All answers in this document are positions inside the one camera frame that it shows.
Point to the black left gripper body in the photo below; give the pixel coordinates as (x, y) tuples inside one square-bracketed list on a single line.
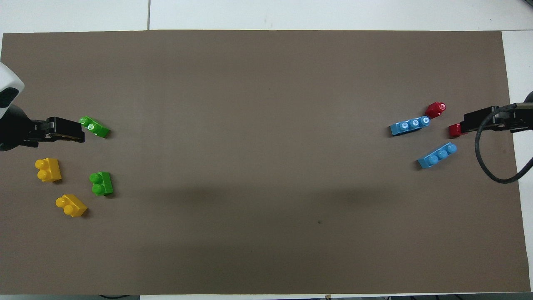
[(16, 129)]

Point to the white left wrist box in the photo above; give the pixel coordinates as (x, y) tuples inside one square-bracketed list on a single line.
[(8, 79)]

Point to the blue three-stud toy brick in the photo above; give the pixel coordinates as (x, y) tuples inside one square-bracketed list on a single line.
[(410, 125), (437, 156)]

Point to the yellow two-stud toy brick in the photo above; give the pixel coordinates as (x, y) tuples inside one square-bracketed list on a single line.
[(74, 206), (50, 170)]

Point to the red single-stud toy brick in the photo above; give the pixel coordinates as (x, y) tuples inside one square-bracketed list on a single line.
[(454, 130), (434, 110)]

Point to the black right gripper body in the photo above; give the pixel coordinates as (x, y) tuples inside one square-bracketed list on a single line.
[(520, 118)]

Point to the brown table mat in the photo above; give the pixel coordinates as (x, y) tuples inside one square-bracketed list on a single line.
[(266, 187)]

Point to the green two-stud toy brick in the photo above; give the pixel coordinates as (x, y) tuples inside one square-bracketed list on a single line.
[(103, 183), (96, 127)]

